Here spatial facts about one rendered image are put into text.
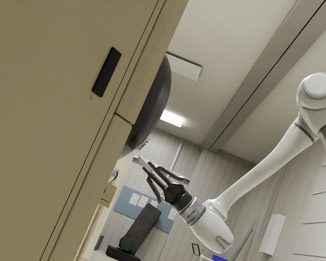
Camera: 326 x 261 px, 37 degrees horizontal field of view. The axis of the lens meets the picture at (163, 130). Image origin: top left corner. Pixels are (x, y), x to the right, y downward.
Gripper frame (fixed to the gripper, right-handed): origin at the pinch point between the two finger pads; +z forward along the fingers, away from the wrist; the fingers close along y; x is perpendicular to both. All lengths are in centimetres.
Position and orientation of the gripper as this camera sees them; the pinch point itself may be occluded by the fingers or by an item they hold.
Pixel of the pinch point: (145, 163)
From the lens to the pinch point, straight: 171.1
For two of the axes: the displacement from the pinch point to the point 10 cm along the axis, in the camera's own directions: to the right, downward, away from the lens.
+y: -7.1, 7.0, 1.4
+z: -7.0, -7.1, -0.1
